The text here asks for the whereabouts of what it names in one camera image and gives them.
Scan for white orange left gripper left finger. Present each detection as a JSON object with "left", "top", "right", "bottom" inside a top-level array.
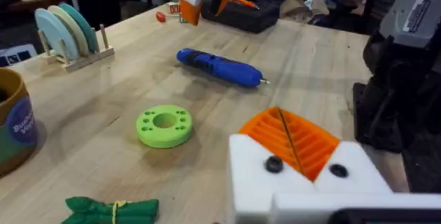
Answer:
[{"left": 227, "top": 106, "right": 316, "bottom": 224}]

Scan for white orange left gripper right finger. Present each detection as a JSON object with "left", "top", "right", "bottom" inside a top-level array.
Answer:
[{"left": 278, "top": 107, "right": 394, "bottom": 194}]

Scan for orange screwdriver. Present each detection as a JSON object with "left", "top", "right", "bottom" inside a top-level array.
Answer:
[{"left": 229, "top": 0, "right": 260, "bottom": 11}]

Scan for blue electric screwdriver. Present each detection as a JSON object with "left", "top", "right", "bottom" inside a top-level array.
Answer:
[{"left": 176, "top": 47, "right": 271, "bottom": 89}]

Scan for green toy vegetable bundle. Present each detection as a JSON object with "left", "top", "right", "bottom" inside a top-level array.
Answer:
[{"left": 61, "top": 196, "right": 161, "bottom": 224}]

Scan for black tool case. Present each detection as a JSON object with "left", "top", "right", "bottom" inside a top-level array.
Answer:
[{"left": 201, "top": 0, "right": 281, "bottom": 34}]

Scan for crumpled brown paper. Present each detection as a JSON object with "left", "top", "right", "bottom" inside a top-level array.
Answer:
[{"left": 278, "top": 0, "right": 331, "bottom": 24}]

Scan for green disc with holes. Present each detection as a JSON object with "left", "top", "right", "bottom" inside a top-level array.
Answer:
[{"left": 135, "top": 104, "right": 194, "bottom": 150}]

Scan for teal plate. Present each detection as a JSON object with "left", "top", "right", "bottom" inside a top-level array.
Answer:
[{"left": 58, "top": 3, "right": 101, "bottom": 54}]

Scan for cream plate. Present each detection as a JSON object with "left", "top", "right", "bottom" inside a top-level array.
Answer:
[{"left": 47, "top": 5, "right": 91, "bottom": 57}]

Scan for wooden peg rack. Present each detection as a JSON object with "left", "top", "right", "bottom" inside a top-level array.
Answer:
[{"left": 37, "top": 23, "right": 116, "bottom": 74}]

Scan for light blue plate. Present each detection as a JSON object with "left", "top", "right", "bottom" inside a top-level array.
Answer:
[{"left": 34, "top": 8, "right": 81, "bottom": 61}]

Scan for black and white box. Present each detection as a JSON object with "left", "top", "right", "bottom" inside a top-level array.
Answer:
[{"left": 0, "top": 43, "right": 39, "bottom": 68}]

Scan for brown tub with blue label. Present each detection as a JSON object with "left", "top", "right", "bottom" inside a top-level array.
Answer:
[{"left": 0, "top": 67, "right": 39, "bottom": 177}]

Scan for small red handled tool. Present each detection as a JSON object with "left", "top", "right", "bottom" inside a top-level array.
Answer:
[{"left": 155, "top": 11, "right": 181, "bottom": 23}]

